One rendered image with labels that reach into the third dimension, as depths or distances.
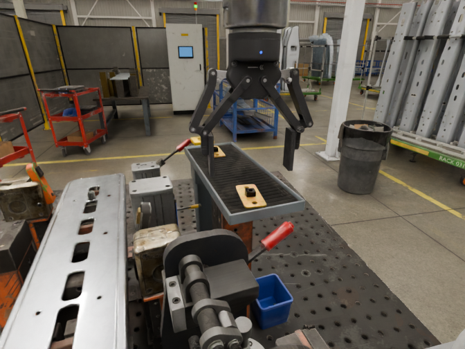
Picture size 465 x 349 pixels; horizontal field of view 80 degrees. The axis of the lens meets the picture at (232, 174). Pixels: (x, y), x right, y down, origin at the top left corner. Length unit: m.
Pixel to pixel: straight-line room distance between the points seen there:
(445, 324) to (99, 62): 7.74
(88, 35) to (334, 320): 7.75
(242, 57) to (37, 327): 0.52
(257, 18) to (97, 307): 0.51
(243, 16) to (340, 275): 0.88
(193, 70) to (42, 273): 6.58
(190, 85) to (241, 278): 6.80
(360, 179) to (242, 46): 2.86
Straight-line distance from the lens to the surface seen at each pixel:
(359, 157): 3.09
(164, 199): 0.67
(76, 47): 8.11
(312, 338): 0.41
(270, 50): 0.41
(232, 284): 0.33
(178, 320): 0.33
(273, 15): 0.41
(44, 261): 0.72
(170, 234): 0.55
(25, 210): 1.00
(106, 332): 0.53
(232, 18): 0.41
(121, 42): 7.91
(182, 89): 7.06
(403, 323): 1.01
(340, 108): 4.10
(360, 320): 0.96
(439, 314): 2.18
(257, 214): 0.45
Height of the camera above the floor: 1.40
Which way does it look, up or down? 24 degrees down
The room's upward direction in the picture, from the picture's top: straight up
